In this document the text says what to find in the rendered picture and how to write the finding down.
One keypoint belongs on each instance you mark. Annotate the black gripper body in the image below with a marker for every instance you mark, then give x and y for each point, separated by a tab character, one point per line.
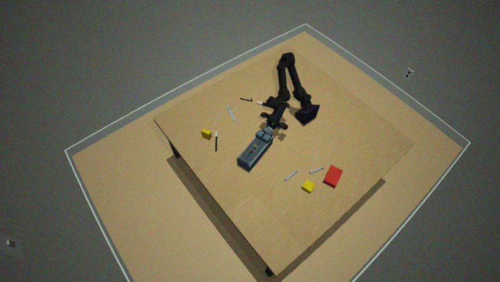
276	112

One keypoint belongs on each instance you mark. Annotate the red rectangular block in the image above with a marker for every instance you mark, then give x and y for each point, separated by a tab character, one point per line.
333	175

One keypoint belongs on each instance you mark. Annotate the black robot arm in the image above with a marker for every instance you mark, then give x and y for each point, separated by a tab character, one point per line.
288	61

